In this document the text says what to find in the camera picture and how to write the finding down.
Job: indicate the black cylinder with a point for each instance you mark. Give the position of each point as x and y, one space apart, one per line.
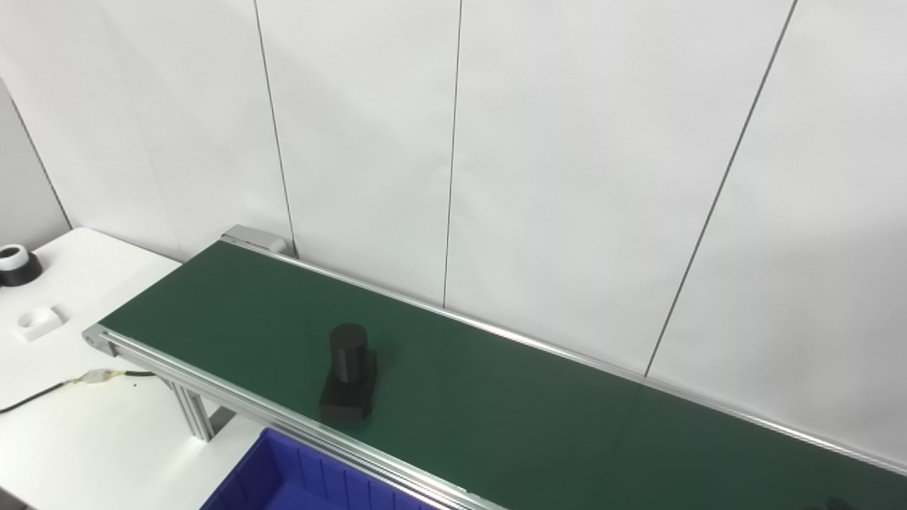
347 361

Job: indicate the white block with hole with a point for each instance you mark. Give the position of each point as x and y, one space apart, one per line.
42 326

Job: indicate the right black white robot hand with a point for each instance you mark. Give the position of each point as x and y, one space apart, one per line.
843 505

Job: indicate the aluminium conveyor leg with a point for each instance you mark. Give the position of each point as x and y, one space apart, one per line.
193 414

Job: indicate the blue plastic bin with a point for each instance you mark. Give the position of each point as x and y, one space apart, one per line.
283 482

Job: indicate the green conveyor belt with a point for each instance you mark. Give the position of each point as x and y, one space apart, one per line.
531 411

